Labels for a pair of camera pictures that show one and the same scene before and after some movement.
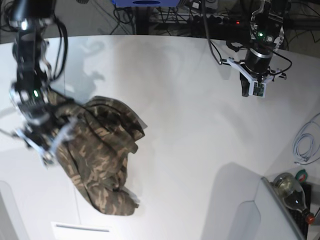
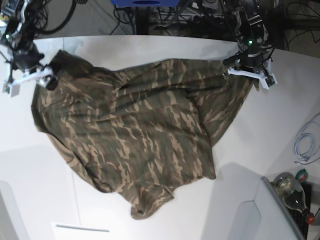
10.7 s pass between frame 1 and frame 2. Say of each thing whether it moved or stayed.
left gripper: moved
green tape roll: stayed
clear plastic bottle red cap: stayed
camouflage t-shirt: moved
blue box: stayed
